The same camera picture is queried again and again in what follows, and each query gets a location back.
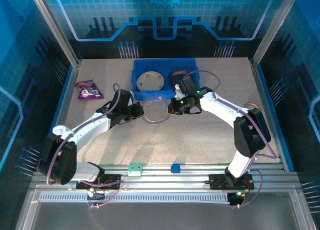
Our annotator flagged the yellow floral plate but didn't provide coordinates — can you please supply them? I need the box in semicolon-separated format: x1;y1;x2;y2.
136;71;165;92

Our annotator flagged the small black electronics box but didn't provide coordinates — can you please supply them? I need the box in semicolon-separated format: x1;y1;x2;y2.
86;187;106;201
226;190;248;207

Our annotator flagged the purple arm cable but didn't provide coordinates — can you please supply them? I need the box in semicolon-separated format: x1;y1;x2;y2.
46;83;126;210
184;70;278;208

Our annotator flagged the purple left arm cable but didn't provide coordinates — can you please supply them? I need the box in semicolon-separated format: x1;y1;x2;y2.
46;83;126;210

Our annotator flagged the transparent grey plate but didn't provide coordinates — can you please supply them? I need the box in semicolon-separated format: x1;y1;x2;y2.
141;95;169;125
167;68;189;89

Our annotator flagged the white blue ceramic cup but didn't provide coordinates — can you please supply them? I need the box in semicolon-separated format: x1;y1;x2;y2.
52;125;70;137

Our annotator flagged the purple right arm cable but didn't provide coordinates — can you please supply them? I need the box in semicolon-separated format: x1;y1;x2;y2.
184;70;278;208

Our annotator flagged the aluminium frame post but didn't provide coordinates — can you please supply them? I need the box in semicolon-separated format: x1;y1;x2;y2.
251;0;302;66
27;0;82;67

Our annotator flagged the green block on rail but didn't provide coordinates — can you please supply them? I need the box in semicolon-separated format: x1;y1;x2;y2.
127;162;143;177

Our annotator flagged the aluminium rail frame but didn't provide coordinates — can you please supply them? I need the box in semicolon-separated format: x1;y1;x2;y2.
29;162;301;206

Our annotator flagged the purple snack bag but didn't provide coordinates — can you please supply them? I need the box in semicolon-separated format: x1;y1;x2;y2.
74;79;105;100

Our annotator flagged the blue plastic bin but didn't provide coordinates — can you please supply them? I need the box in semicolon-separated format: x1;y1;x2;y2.
131;57;201;101

